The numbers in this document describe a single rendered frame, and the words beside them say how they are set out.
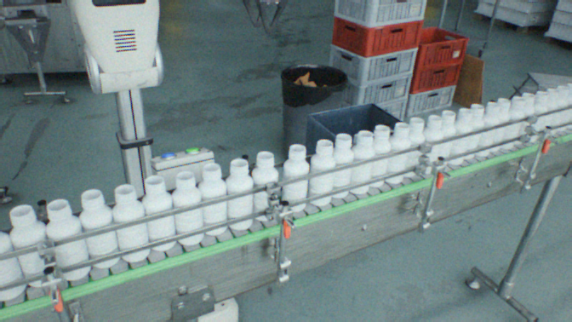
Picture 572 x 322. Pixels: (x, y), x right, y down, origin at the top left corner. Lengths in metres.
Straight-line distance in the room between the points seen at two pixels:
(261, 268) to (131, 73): 0.70
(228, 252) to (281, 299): 1.22
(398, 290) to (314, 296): 0.43
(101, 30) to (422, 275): 1.90
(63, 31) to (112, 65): 3.26
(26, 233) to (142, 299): 0.27
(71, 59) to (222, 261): 3.86
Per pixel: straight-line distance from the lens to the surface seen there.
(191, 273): 1.00
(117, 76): 1.39
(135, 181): 1.61
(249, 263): 1.05
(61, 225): 0.88
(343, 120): 1.78
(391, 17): 3.43
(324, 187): 1.06
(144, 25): 1.36
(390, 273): 2.41
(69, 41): 4.64
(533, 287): 2.66
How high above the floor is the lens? 1.66
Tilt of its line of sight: 31 degrees down
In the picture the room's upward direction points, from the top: 3 degrees clockwise
